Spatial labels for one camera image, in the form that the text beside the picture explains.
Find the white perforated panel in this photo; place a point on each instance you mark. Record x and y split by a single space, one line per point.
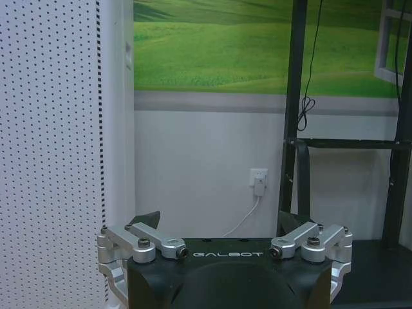
48 154

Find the white cabinet side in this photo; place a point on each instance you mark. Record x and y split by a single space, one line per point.
120 112

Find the green meadow wall poster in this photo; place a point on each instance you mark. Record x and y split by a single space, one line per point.
257 46

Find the white wall socket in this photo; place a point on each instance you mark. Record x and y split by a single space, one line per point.
257 177

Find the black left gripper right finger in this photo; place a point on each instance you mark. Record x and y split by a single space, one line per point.
309 239

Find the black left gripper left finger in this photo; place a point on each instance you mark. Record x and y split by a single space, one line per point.
141 239

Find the black metal frame stand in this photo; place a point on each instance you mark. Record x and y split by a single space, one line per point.
291 128

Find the white plug adapter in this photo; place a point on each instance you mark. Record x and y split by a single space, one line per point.
259 185

